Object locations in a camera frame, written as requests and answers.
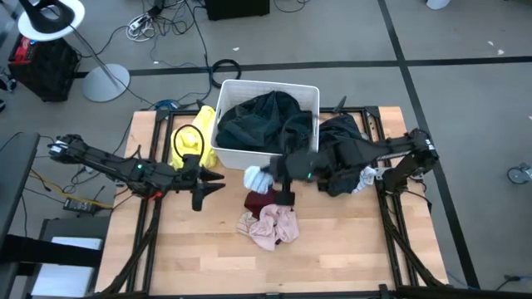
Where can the white grey-striped sock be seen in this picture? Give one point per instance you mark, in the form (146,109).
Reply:
(365,176)

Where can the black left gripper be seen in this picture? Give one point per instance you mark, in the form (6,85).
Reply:
(191,174)

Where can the white round-base floor stand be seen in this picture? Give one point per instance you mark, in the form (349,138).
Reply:
(106,83)

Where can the black curved object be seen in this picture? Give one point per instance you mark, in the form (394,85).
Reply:
(35,12)

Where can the pale pink garment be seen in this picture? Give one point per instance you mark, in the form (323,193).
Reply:
(274,226)

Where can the grey cabinet white top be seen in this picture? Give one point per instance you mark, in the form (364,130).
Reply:
(66,270)

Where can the black power adapter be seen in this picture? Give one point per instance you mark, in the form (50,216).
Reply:
(81,205)

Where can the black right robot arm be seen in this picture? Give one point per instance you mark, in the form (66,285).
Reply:
(374,147)

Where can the red device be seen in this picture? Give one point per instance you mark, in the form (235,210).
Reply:
(23,50)

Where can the black aluminium table frame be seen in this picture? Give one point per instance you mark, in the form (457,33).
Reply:
(149,216)

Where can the black garment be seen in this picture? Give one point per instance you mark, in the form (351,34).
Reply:
(336,128)

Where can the grey caster wheel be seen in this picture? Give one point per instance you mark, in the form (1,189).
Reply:
(517,174)

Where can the black equipment crate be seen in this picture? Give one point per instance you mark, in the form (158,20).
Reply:
(50,70)

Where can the white object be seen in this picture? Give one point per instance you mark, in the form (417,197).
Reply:
(438,3)

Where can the white power strip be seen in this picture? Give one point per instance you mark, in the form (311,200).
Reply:
(136,23)

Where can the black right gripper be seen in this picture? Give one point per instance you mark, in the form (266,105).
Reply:
(280,168)

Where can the maroon garment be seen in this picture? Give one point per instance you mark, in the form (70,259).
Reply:
(257,201)

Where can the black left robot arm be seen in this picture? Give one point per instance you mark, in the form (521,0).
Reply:
(104,160)

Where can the yellow garment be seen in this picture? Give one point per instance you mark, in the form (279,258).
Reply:
(205,124)

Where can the white perforated plastic laundry basket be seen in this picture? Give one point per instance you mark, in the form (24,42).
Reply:
(249,160)

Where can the black box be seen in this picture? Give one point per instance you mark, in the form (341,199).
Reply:
(237,8)

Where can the white blue-striped sock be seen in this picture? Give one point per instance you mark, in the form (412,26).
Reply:
(255,180)

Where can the dark denim jeans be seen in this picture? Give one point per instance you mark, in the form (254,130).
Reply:
(257,124)

